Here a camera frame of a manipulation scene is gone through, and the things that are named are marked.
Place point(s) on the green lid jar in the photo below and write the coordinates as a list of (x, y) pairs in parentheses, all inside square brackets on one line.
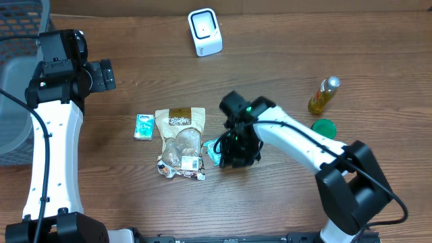
[(325, 127)]

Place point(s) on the white barcode scanner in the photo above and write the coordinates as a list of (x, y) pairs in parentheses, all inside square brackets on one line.
[(205, 31)]

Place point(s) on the teal snack packet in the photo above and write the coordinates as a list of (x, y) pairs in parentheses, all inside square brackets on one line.
[(213, 151)]

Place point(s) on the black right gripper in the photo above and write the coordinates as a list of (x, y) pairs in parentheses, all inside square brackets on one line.
[(233, 156)]

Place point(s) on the brown nut pouch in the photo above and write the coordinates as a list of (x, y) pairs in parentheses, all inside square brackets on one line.
[(180, 130)]

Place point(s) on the grey plastic mesh basket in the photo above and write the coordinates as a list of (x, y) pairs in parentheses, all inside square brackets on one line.
[(21, 22)]

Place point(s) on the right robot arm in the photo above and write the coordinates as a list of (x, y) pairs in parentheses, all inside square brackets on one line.
[(351, 184)]

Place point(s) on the teal tissue pack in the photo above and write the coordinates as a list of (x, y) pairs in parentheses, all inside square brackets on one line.
[(144, 127)]

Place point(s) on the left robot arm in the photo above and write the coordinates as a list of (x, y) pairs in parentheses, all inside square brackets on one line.
[(55, 99)]

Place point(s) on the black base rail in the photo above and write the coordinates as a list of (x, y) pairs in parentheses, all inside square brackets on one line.
[(289, 238)]

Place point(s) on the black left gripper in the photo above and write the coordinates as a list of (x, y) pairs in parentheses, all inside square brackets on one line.
[(108, 75)]

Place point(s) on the yellow drink bottle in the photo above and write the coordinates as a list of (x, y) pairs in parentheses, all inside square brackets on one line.
[(325, 93)]

